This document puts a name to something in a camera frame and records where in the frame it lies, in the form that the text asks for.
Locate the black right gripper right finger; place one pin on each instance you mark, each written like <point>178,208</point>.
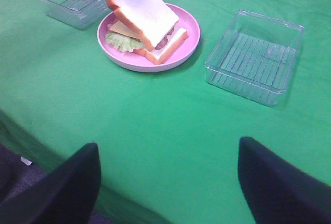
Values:
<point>278,192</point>

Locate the yellow cheese slice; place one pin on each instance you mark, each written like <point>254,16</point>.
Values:
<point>120,28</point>

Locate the clear left plastic tray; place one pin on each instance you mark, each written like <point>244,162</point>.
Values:
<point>77,13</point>

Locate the bread slice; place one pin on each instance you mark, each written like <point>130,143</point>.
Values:
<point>171,43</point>
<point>150,20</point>

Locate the green tablecloth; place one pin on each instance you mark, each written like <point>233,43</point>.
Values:
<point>168,141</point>

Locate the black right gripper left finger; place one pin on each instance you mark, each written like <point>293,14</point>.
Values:
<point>66,195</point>

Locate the dark robot base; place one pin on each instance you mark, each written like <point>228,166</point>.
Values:
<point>16,177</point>

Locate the pink round plate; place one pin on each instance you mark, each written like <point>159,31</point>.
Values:
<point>138,63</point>

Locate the clear right plastic tray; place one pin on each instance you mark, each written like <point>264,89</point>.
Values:
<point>255,58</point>

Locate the clear plastic tray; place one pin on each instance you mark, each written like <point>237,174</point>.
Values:
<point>255,58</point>
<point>77,13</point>

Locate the green lettuce leaf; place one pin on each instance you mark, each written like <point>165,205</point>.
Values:
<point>123,43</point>

